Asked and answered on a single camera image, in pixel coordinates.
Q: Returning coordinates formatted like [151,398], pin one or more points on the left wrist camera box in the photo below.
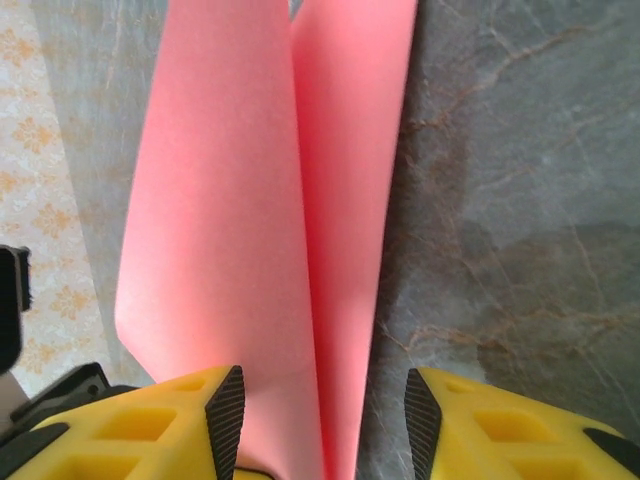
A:
[10,310]

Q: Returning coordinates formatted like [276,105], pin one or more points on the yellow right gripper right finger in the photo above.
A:
[525,440]

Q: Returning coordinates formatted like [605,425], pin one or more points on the pink square paper sheet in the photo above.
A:
[215,200]

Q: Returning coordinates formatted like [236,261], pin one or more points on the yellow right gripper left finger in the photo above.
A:
[165,440]

